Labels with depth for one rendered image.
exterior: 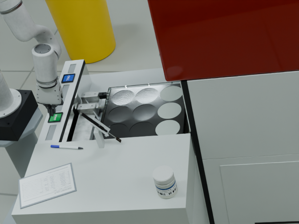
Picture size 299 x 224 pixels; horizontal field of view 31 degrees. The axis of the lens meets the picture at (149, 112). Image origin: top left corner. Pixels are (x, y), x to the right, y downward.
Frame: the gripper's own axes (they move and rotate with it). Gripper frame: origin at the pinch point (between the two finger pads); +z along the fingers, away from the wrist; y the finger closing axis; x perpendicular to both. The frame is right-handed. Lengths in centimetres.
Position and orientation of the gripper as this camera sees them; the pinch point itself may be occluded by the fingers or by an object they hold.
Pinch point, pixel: (51, 110)
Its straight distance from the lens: 230.2
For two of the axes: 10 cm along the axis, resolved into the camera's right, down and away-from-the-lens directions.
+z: -0.1, 7.3, 6.8
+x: -1.0, 6.7, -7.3
